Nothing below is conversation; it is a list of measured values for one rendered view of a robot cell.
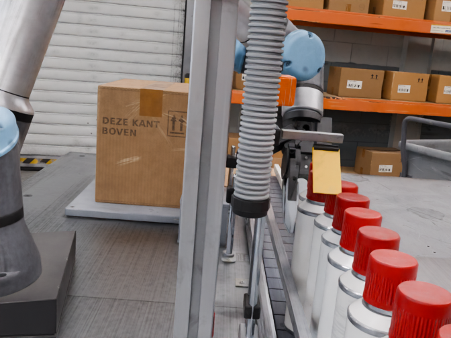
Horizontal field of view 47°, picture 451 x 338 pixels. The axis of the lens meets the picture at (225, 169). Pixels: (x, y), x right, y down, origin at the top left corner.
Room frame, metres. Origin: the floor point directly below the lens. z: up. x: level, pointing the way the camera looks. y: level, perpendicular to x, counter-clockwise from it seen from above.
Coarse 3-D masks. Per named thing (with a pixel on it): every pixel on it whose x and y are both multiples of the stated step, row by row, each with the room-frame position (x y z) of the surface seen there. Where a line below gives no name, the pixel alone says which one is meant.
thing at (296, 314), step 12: (276, 228) 0.74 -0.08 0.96; (276, 240) 0.68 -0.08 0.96; (276, 252) 0.65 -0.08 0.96; (288, 264) 0.60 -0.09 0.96; (288, 276) 0.57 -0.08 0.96; (288, 288) 0.53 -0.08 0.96; (288, 300) 0.51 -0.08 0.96; (300, 300) 0.51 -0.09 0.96; (300, 312) 0.48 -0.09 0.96; (300, 324) 0.46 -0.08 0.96; (300, 336) 0.43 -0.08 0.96
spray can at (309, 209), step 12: (312, 180) 0.59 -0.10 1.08; (312, 192) 0.58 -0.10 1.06; (300, 204) 0.60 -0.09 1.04; (312, 204) 0.58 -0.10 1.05; (324, 204) 0.58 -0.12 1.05; (300, 216) 0.58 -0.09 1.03; (312, 216) 0.57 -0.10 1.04; (300, 228) 0.58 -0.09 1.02; (312, 228) 0.57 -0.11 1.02; (300, 240) 0.58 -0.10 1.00; (300, 252) 0.58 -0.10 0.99; (300, 264) 0.58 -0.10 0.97; (300, 276) 0.58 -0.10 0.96; (300, 288) 0.57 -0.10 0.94; (288, 312) 0.59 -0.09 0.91; (288, 324) 0.58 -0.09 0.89
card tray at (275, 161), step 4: (272, 160) 1.75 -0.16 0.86; (276, 160) 1.75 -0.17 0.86; (280, 160) 1.75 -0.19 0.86; (272, 164) 1.75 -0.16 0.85; (280, 164) 1.75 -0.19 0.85; (228, 168) 1.68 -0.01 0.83; (236, 168) 1.69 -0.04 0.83; (272, 168) 1.74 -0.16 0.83; (228, 172) 1.62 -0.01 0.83; (272, 172) 1.68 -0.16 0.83; (224, 184) 1.46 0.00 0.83
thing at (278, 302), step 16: (272, 176) 1.42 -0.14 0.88; (272, 192) 1.25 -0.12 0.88; (272, 208) 1.11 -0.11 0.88; (288, 240) 0.91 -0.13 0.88; (272, 256) 0.83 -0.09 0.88; (288, 256) 0.83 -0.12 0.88; (272, 272) 0.76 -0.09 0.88; (272, 288) 0.70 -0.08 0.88; (272, 304) 0.65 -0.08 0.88; (288, 336) 0.57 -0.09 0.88
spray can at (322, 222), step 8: (344, 184) 0.54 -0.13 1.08; (352, 184) 0.54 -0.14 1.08; (352, 192) 0.53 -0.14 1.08; (328, 200) 0.54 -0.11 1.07; (328, 208) 0.54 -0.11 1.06; (320, 216) 0.54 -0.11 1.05; (328, 216) 0.54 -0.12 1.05; (320, 224) 0.53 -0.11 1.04; (328, 224) 0.53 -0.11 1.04; (320, 232) 0.53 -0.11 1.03; (312, 240) 0.54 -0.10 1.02; (320, 240) 0.53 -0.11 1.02; (312, 248) 0.54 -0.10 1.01; (312, 256) 0.54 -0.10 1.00; (312, 264) 0.54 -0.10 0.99; (312, 272) 0.53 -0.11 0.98; (312, 280) 0.53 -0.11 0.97; (312, 288) 0.53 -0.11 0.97; (312, 296) 0.53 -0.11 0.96; (304, 304) 0.54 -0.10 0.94; (312, 304) 0.53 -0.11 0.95; (304, 312) 0.54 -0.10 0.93
